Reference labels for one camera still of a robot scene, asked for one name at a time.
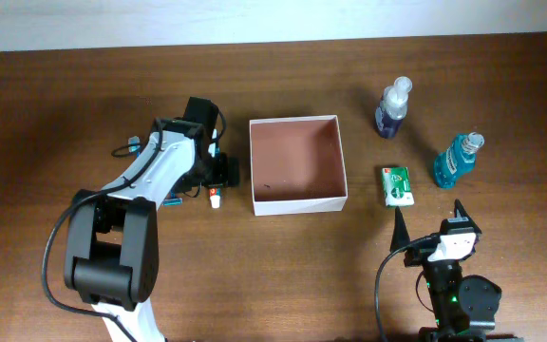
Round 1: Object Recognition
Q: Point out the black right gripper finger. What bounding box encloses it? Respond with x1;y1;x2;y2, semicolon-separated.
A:
389;207;410;252
454;199;471;221

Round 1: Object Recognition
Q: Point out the red green toothpaste tube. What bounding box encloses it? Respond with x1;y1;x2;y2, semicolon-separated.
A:
209;187;221;209

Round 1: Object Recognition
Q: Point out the blue white toothbrush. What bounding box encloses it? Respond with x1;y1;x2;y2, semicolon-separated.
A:
128;136;141;154

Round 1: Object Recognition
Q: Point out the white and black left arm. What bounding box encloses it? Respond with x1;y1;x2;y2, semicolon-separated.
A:
64;97;238;341

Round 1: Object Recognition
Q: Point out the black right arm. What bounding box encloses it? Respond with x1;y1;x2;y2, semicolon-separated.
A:
390;200;502;341

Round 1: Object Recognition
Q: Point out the green soap bar pack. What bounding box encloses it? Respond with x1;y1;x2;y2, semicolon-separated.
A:
382;167;415;207

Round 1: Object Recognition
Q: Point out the blue mouthwash bottle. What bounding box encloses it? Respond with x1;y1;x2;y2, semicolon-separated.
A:
433;132;484;189

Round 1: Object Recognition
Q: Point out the pink white open box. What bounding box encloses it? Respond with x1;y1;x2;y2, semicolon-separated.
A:
249;115;349;217

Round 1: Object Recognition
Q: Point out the purple foam soap bottle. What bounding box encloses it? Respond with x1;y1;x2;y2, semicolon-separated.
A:
375;76;412;139

